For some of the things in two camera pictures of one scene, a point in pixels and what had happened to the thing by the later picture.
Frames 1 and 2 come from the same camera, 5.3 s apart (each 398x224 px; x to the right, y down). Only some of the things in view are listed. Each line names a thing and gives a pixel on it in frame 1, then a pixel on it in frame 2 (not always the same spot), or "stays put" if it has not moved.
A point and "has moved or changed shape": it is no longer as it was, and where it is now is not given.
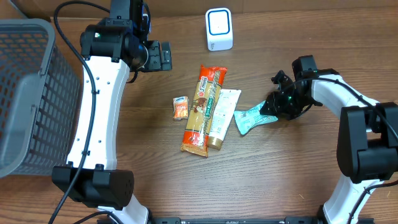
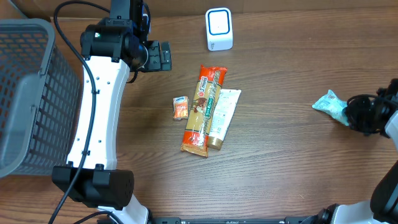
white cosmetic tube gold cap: x=227 y=104 stays put
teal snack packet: x=247 y=119 has moved or changed shape
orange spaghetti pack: x=203 y=107 stays put
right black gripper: x=278 y=101 to x=359 y=112
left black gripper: x=152 y=63 stays put
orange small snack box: x=181 y=106 stays put
